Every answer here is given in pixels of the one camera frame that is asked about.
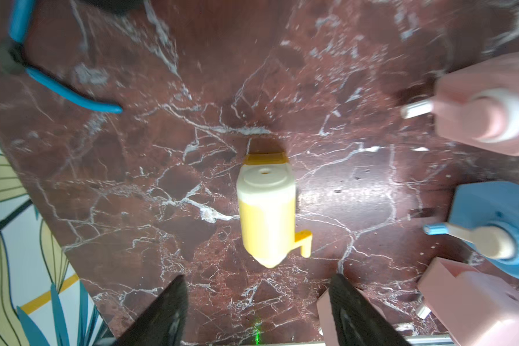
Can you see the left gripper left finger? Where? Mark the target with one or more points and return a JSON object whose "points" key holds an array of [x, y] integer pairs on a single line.
{"points": [[162, 323]]}

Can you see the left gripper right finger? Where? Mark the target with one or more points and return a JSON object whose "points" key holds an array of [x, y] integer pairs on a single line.
{"points": [[354, 316]]}

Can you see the yellow pencil sharpener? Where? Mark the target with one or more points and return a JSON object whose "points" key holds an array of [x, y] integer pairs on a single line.
{"points": [[266, 192]]}

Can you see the blue pencil sharpener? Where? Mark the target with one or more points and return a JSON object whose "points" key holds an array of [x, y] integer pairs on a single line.
{"points": [[486, 217]]}

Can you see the pink sharpener centre back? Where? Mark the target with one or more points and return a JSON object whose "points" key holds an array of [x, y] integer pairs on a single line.
{"points": [[477, 106]]}

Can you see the blue handled cutters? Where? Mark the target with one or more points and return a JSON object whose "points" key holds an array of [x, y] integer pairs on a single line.
{"points": [[12, 60]]}

